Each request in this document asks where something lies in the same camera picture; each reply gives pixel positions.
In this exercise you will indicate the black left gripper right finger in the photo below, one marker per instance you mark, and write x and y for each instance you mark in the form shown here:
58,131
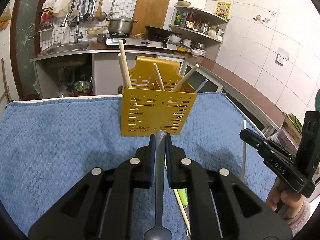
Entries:
220,205

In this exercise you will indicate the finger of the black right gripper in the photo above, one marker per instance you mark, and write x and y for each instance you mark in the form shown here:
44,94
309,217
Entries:
264,145

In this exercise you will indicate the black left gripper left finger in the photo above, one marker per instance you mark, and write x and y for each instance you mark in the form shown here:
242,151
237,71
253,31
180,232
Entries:
99,206

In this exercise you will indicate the white chopstick short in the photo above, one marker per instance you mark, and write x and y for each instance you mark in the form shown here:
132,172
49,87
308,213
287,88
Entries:
242,174

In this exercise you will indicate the pale wooden chopstick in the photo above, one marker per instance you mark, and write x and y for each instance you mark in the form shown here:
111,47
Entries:
183,211

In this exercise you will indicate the green frog handle fork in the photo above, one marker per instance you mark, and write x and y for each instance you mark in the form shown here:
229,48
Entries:
183,197

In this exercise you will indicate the grey plastic spoon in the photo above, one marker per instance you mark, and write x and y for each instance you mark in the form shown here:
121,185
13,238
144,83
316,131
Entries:
159,232

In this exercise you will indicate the translucent white straw stick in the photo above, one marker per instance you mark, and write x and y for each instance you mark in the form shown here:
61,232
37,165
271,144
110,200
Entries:
201,85

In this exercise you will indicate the wooden chopstick crossing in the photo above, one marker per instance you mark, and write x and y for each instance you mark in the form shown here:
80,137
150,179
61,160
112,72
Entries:
186,76

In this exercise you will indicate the beige chopstick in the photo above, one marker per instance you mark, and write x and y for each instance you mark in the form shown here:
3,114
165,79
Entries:
158,77
122,50

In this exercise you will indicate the steel kitchen sink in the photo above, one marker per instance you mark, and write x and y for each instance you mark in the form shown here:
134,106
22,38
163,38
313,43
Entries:
61,48

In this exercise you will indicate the right hand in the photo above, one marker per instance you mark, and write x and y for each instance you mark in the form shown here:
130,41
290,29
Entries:
298,210

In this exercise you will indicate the blue textured towel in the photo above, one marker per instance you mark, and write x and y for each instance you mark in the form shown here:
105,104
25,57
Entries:
47,146

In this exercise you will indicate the yellow perforated utensil holder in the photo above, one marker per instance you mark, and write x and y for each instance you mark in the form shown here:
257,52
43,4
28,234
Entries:
145,108

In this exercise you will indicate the black wok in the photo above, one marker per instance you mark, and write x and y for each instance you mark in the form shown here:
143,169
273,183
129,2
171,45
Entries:
159,35

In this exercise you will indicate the steel gas stove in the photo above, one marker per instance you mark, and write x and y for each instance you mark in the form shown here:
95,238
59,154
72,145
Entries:
138,42

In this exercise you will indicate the wooden cutting board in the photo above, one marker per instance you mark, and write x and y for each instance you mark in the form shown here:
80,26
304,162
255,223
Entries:
149,13

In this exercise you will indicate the steel cooking pot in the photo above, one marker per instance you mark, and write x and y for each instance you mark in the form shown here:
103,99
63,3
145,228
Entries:
121,25

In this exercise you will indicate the hanging utensil rack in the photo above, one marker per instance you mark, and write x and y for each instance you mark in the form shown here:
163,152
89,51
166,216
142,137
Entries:
63,13

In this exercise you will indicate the white wall socket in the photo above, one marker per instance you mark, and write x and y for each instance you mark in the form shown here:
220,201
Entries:
282,56

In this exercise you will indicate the corner wall shelf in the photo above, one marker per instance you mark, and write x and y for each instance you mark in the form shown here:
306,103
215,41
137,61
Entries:
199,26

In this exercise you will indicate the yellow wall poster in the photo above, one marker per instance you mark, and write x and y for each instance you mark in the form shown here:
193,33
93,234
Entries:
223,9

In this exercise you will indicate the brown frame glass door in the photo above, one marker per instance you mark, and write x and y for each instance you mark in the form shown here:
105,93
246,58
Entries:
25,45

